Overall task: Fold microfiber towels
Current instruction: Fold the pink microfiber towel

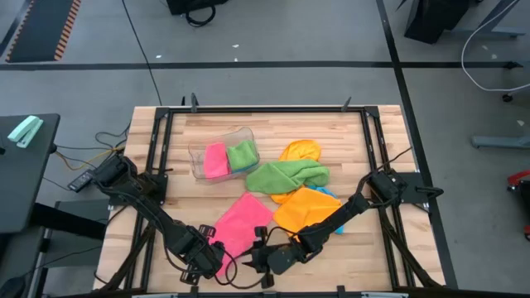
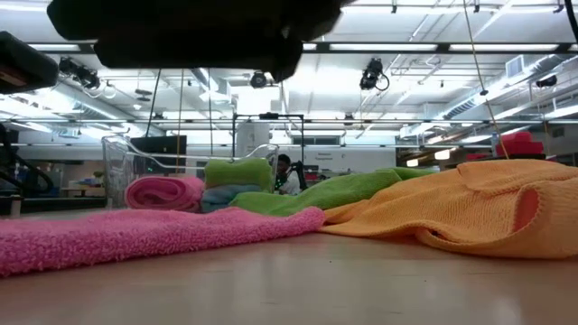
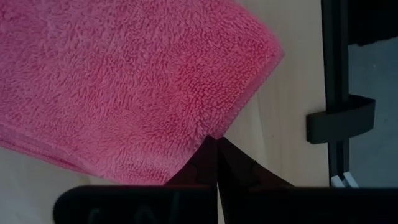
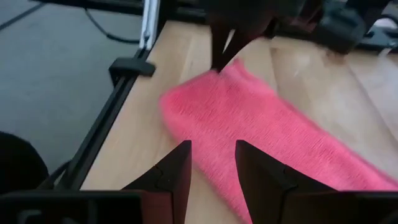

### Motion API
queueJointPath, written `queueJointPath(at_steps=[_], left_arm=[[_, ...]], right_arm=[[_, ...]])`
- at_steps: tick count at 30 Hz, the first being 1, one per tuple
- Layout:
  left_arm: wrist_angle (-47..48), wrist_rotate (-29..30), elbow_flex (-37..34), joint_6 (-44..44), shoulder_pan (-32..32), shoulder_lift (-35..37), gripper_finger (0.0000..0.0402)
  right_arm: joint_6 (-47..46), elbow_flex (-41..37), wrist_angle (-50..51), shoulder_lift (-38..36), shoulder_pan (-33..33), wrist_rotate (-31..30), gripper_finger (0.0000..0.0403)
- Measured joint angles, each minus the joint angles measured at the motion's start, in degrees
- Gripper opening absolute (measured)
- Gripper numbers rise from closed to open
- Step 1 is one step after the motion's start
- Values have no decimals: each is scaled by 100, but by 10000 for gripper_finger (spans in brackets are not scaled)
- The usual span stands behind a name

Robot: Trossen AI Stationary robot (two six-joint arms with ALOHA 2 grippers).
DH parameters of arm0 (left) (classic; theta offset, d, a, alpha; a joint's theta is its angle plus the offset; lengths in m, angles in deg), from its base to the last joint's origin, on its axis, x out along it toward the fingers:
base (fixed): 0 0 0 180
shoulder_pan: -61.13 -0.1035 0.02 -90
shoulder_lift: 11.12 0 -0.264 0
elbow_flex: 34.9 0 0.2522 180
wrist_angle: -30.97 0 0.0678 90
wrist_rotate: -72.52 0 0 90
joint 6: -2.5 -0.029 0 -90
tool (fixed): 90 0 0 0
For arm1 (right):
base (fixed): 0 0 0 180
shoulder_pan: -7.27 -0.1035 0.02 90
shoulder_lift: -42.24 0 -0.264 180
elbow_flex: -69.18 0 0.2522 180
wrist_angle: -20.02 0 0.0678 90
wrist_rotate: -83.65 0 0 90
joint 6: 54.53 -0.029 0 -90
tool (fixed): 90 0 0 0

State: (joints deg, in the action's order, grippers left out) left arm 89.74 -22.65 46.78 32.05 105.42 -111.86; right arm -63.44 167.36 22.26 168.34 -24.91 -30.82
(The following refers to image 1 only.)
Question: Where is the mint green stapler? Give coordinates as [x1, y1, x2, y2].
[7, 114, 45, 149]

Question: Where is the pink microfiber towel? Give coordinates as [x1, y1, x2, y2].
[209, 191, 274, 277]
[203, 142, 231, 180]

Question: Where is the black side table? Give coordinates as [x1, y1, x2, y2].
[0, 113, 61, 235]

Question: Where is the long black floor cable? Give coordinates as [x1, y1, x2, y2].
[121, 0, 163, 107]

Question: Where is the yellow cable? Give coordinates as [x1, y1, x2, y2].
[55, 145, 125, 171]

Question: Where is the black mat with orange edge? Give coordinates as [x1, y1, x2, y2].
[3, 0, 83, 63]

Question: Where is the red and black stool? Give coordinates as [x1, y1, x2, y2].
[507, 170, 530, 242]

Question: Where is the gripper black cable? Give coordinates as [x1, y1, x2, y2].
[229, 225, 304, 290]
[213, 248, 239, 287]

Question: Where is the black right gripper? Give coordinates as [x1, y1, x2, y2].
[241, 243, 300, 290]

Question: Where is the green microfiber towel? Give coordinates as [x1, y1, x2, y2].
[226, 139, 260, 173]
[244, 159, 331, 195]

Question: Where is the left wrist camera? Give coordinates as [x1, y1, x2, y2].
[198, 224, 218, 240]

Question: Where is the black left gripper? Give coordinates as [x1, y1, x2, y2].
[180, 239, 227, 286]

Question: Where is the orange microfiber towel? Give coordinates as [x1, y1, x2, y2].
[272, 186, 344, 242]
[271, 139, 323, 204]

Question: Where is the grey desk foot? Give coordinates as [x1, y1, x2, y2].
[471, 134, 530, 150]

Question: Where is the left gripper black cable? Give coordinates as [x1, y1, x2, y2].
[213, 248, 239, 287]

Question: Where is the black power adapter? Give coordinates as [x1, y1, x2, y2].
[67, 168, 96, 194]

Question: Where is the clear plastic bin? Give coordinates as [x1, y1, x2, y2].
[188, 127, 261, 184]

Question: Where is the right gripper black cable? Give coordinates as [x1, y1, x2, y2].
[229, 225, 304, 290]

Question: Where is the white floor cable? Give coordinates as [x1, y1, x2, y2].
[460, 0, 530, 93]

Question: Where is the grey desk leg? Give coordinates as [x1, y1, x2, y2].
[450, 0, 527, 39]

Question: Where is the black cabinet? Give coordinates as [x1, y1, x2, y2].
[403, 0, 471, 45]

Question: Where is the black equipment box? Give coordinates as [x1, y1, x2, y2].
[166, 0, 229, 16]

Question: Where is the black cable loop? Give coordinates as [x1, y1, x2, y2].
[185, 3, 217, 28]

